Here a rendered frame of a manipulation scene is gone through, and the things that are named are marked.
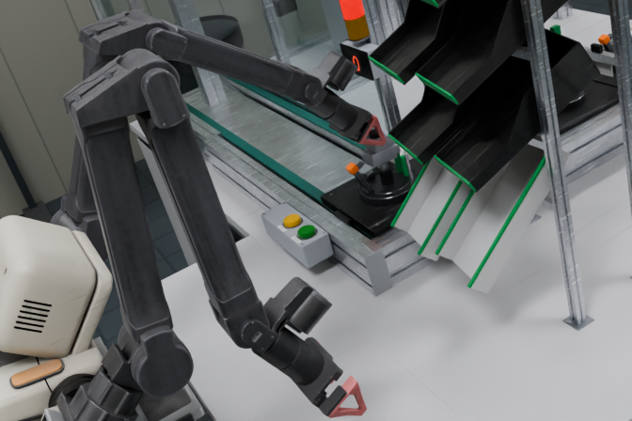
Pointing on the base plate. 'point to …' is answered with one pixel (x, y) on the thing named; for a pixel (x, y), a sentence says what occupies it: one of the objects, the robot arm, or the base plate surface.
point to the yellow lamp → (357, 28)
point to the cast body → (377, 155)
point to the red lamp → (352, 7)
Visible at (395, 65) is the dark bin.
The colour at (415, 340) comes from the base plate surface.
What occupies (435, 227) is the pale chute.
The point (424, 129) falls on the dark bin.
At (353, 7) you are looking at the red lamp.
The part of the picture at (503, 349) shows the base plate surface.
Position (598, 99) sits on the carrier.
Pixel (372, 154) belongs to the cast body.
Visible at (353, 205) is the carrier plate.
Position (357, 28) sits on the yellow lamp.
